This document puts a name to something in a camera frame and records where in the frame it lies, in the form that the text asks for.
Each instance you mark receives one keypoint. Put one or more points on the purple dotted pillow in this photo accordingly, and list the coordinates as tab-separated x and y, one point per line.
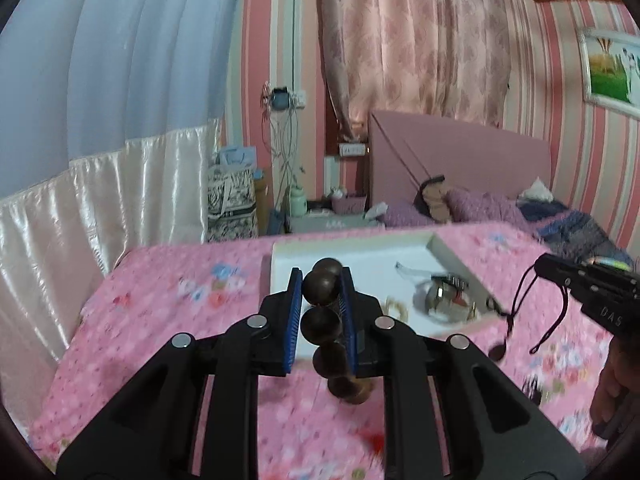
401	215

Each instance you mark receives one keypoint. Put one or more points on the pink headboard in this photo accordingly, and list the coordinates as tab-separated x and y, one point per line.
407	149

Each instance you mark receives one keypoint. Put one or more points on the pink plastic basket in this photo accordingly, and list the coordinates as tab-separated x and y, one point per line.
349	204

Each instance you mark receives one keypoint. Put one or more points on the purple quilted blanket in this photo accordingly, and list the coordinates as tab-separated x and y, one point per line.
570	233

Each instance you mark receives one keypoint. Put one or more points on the framed picture on wall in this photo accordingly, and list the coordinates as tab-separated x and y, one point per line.
610	69

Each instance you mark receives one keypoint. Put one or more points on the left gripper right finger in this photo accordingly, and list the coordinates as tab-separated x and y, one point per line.
449	412

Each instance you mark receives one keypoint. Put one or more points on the black white tote bag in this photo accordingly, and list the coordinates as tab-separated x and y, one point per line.
231	204

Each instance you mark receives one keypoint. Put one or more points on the cream organza scrunchie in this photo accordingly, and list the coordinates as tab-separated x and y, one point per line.
396	307

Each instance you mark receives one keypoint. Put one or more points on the green water bottle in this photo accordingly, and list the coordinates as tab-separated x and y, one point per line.
297	202

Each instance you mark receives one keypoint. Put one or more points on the white satin curtain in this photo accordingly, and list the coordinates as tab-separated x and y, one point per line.
61	236

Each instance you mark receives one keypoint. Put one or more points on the pink patterned curtain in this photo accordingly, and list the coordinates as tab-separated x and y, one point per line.
446	58

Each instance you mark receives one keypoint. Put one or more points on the person right hand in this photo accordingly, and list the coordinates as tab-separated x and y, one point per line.
618	379

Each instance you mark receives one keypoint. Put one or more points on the green covered nightstand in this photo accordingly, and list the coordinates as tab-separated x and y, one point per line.
320	223

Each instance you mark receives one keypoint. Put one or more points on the white power strip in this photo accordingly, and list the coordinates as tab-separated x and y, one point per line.
352	149

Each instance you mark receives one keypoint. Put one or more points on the white shallow tray box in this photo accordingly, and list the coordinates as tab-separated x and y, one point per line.
393	266

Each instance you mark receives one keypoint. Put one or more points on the pink floral bed sheet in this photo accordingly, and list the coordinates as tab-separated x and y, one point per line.
304	433

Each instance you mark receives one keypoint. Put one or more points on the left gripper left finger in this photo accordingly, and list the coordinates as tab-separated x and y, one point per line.
190	412

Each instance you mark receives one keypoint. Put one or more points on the blue charger on socket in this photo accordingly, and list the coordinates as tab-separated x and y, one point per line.
280	99

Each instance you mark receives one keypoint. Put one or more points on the brown bag on bed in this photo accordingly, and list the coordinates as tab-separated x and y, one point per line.
430	199

